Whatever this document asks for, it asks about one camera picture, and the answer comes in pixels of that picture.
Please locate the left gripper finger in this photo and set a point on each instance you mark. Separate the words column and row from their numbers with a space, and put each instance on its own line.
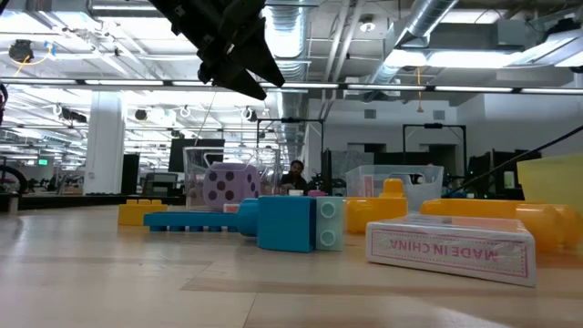
column 232, row 79
column 259, row 59

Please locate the purple foam dice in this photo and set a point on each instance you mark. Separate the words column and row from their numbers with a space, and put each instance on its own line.
column 232, row 184

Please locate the blue toy brick plate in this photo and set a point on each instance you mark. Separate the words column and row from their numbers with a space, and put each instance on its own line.
column 196, row 219

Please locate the blue cloud-shaped toy brick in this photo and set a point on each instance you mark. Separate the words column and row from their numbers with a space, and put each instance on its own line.
column 287, row 223

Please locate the small yellow toy brick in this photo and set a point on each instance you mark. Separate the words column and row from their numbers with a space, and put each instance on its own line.
column 141, row 214
column 567, row 225

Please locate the light teal toy brick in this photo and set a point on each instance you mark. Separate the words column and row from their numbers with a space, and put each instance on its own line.
column 329, row 223

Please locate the black monitor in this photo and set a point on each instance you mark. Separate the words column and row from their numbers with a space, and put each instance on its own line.
column 175, row 155

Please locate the person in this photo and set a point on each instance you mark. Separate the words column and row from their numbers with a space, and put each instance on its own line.
column 295, row 175

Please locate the long ceiling light strip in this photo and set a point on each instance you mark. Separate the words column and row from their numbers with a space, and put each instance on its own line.
column 387, row 87

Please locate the black cabinet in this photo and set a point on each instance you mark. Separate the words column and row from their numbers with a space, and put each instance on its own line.
column 130, row 175

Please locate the small pink white object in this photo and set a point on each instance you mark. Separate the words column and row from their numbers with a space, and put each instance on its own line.
column 317, row 193

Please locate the white column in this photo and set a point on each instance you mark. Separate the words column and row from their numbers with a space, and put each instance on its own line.
column 105, row 146

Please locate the black ceiling device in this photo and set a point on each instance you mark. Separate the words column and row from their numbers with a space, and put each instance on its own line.
column 20, row 50

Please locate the shallow clear plastic container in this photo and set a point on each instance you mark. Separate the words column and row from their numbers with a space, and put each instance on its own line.
column 423, row 182

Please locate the green exit sign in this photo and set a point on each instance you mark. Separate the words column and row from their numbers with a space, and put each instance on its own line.
column 43, row 161

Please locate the yellow translucent plastic bin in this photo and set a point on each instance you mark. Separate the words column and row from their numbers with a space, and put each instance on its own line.
column 551, row 180

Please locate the round silver ventilation duct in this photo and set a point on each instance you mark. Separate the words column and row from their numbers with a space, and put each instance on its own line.
column 291, row 36

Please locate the slanted silver ventilation duct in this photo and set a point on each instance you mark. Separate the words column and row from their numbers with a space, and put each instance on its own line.
column 428, row 16

